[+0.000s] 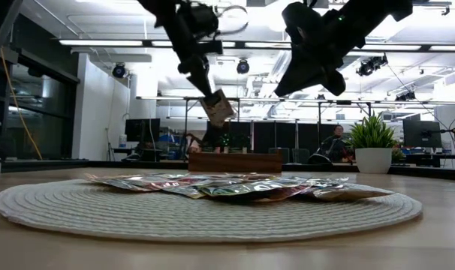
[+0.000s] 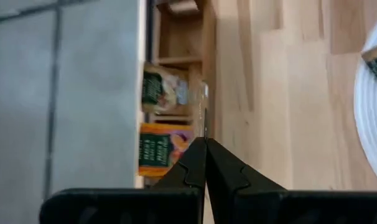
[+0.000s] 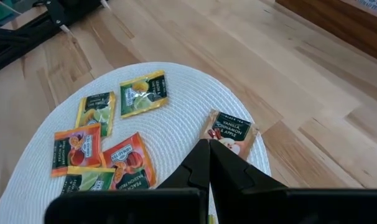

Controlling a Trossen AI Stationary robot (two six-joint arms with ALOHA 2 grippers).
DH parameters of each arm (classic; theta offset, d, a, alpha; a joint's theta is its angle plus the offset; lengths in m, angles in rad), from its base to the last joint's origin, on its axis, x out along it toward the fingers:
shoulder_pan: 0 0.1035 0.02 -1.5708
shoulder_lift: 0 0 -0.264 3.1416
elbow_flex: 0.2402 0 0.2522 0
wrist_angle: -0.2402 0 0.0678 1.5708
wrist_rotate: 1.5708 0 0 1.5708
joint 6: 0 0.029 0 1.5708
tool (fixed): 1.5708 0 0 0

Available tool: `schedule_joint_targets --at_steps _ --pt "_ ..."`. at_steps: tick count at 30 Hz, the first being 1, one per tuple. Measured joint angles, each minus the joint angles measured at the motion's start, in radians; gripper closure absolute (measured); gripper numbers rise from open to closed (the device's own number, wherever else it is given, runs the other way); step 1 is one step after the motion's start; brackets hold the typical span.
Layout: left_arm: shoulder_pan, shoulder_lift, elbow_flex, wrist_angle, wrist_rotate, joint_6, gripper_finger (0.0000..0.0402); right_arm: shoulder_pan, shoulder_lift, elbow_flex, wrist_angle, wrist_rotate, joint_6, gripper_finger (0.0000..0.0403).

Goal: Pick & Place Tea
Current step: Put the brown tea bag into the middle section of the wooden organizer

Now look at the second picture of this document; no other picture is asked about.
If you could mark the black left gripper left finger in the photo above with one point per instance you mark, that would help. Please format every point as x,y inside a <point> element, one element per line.
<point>176,202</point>

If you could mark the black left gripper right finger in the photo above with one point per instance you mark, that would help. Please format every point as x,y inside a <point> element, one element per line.
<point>254,202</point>

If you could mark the orange peach tea bag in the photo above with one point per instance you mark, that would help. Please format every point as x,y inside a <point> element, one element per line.
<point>157,149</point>

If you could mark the white round woven placemat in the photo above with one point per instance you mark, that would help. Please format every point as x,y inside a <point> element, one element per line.
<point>372,124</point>

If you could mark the brown wooden three-slot organizer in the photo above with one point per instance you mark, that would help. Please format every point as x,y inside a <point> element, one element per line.
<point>182,37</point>

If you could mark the black metal table frame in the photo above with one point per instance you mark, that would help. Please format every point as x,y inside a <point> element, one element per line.
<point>150,31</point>

